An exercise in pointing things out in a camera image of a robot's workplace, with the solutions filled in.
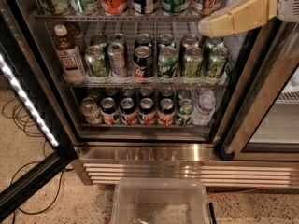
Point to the silver can middle back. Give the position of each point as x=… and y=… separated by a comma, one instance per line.
x=118, y=38

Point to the green can middle front right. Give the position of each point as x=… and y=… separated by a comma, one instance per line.
x=217, y=60

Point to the black Coca-Cola can middle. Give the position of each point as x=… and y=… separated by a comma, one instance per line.
x=143, y=62

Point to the pink can middle back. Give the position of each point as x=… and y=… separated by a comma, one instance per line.
x=189, y=40

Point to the top wire shelf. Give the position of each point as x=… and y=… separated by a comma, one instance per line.
x=129, y=17

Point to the tea bottle white cap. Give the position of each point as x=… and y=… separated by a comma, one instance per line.
x=69, y=55

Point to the middle wire shelf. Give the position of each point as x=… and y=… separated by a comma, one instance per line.
x=156, y=82

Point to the wire shelf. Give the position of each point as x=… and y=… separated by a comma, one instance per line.
x=129, y=17
x=156, y=82

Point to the open black fridge door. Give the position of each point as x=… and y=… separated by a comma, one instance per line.
x=25, y=70

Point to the clear water bottle bottom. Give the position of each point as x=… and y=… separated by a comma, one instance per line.
x=204, y=109

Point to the stainless steel fridge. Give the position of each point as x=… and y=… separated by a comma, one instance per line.
x=108, y=153

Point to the black can middle back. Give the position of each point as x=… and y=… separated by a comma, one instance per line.
x=143, y=40

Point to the red Coke can bottom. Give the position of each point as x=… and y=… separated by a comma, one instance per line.
x=166, y=112

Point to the clear plastic bin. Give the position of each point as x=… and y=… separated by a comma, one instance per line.
x=160, y=201

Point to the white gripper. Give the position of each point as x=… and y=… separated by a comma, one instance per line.
x=289, y=4

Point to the silver can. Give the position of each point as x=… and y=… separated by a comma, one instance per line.
x=117, y=59
x=118, y=38

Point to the green 7up can middle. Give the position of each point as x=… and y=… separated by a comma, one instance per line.
x=167, y=62

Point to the green can middle back centre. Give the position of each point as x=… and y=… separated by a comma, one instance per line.
x=165, y=40

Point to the green can middle back left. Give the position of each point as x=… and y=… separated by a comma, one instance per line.
x=99, y=40

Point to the dark bottle middle back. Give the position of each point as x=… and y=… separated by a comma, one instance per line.
x=75, y=31

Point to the silver can middle front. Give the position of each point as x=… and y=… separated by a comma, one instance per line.
x=117, y=59

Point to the green can bottom front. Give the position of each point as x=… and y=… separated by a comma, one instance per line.
x=184, y=112

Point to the pale can bottom left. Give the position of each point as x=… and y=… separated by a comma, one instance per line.
x=90, y=111

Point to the green can middle front left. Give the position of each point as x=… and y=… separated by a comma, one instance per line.
x=96, y=62

